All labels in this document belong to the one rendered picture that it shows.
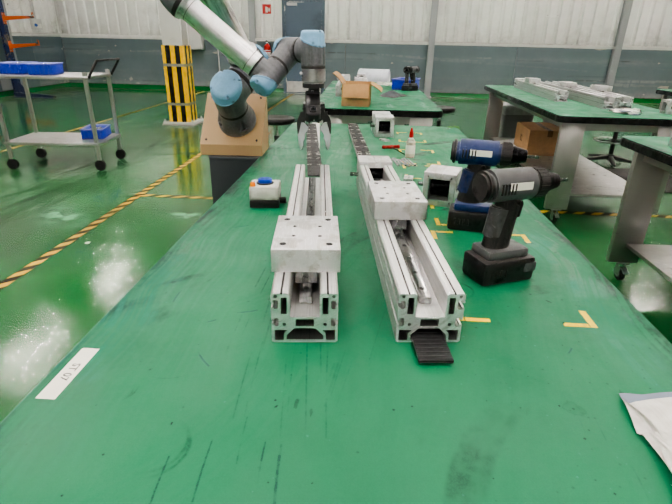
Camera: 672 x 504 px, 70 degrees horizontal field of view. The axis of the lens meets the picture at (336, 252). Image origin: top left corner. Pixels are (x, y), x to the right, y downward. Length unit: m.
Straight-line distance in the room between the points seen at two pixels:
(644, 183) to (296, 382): 2.54
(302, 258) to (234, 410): 0.26
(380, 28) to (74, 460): 12.05
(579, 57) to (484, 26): 2.34
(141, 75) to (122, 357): 12.96
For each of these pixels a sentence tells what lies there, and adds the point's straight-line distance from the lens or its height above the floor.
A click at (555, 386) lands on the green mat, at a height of 0.78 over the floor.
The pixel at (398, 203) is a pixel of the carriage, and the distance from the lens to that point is 1.00.
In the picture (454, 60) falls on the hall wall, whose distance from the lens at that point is 12.50.
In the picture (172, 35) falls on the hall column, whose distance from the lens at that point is 7.75.
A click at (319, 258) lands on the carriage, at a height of 0.89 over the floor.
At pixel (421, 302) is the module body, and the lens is 0.78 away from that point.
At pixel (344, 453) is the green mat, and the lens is 0.59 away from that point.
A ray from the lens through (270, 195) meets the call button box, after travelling 1.33.
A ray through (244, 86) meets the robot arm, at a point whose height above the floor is 1.05.
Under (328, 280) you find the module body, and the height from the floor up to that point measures 0.86.
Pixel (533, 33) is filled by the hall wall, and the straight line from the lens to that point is 12.92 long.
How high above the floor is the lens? 1.21
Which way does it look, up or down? 24 degrees down
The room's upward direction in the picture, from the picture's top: 1 degrees clockwise
